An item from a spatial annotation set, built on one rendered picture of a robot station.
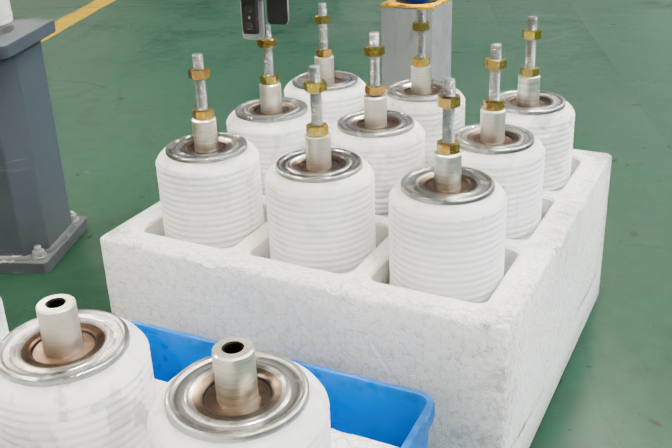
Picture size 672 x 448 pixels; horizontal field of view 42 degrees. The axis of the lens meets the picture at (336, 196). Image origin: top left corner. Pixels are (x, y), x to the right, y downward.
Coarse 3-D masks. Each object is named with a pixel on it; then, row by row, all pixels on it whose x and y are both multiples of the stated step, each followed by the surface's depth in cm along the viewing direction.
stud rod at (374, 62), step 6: (372, 36) 81; (378, 36) 81; (372, 42) 81; (378, 42) 81; (372, 60) 82; (378, 60) 82; (372, 66) 82; (378, 66) 82; (372, 72) 82; (378, 72) 82; (372, 78) 82; (378, 78) 83; (372, 84) 83; (378, 84) 83; (372, 96) 83; (378, 96) 83
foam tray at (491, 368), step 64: (576, 192) 86; (128, 256) 79; (192, 256) 76; (256, 256) 75; (384, 256) 75; (512, 256) 75; (576, 256) 84; (128, 320) 83; (192, 320) 79; (256, 320) 75; (320, 320) 71; (384, 320) 68; (448, 320) 66; (512, 320) 65; (576, 320) 90; (448, 384) 68; (512, 384) 67
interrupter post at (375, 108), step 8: (368, 96) 83; (384, 96) 83; (368, 104) 83; (376, 104) 83; (384, 104) 83; (368, 112) 83; (376, 112) 83; (384, 112) 84; (368, 120) 84; (376, 120) 83; (384, 120) 84; (376, 128) 84
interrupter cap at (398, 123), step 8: (352, 112) 87; (360, 112) 87; (392, 112) 87; (400, 112) 87; (344, 120) 86; (352, 120) 85; (360, 120) 86; (392, 120) 85; (400, 120) 85; (408, 120) 85; (344, 128) 83; (352, 128) 83; (360, 128) 83; (368, 128) 84; (384, 128) 84; (392, 128) 83; (400, 128) 83; (408, 128) 83; (360, 136) 82; (368, 136) 81; (376, 136) 81; (384, 136) 81
